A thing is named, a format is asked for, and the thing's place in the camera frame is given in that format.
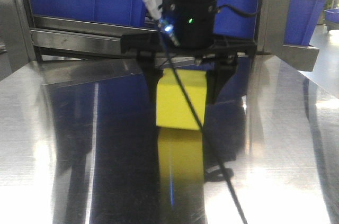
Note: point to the distant blue bin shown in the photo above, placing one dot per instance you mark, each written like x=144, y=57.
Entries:
x=332, y=15

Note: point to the blue plastic bin right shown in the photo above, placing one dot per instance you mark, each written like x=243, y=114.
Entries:
x=302, y=19

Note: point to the blue plastic bin middle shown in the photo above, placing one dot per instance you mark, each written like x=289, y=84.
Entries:
x=193, y=20

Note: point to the yellow foam block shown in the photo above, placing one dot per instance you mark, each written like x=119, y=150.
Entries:
x=172, y=109

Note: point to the white cable connector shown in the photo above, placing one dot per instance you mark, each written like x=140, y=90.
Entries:
x=163, y=25

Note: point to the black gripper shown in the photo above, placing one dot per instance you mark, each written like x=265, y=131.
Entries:
x=147, y=44

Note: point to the stainless steel shelf frame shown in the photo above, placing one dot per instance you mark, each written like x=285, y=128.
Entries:
x=24, y=41

